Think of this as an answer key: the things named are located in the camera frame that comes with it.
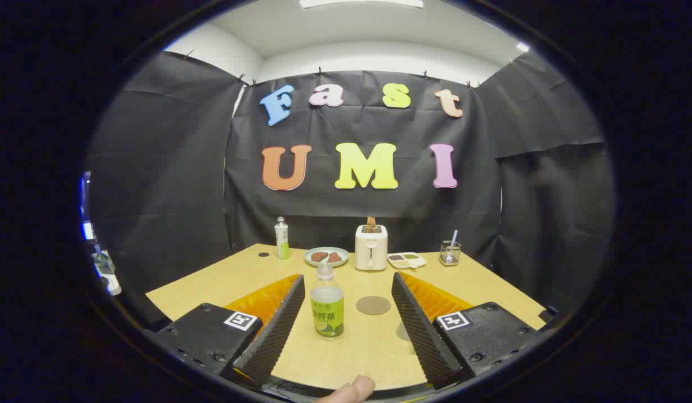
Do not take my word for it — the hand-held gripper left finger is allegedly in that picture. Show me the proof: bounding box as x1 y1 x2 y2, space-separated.
150 273 306 390

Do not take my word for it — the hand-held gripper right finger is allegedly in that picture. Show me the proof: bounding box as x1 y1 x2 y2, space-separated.
391 271 550 391

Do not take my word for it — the green label juice bottle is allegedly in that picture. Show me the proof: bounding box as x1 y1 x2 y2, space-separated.
310 262 345 339

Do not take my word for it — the round brown coaster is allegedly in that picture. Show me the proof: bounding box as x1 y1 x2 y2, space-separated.
356 296 392 316

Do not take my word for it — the white and green drink bottle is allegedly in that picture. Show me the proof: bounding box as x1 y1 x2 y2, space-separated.
274 217 291 260

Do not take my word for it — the wooden table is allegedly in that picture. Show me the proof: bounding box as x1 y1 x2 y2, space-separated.
145 243 548 391

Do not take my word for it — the white divided snack tray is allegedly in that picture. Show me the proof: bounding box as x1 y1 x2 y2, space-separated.
387 252 427 270

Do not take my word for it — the pale green plate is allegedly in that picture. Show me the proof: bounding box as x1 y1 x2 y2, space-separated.
304 247 350 268

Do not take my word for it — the white toaster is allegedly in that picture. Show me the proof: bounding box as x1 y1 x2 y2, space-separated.
355 224 388 271

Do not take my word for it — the blue and white clutter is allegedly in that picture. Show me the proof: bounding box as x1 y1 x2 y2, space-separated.
80 171 123 296

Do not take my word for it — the long ceiling light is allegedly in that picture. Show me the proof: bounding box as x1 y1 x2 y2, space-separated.
299 0 424 9

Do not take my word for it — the wire mesh holder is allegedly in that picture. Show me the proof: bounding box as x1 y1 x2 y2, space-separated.
439 241 462 266

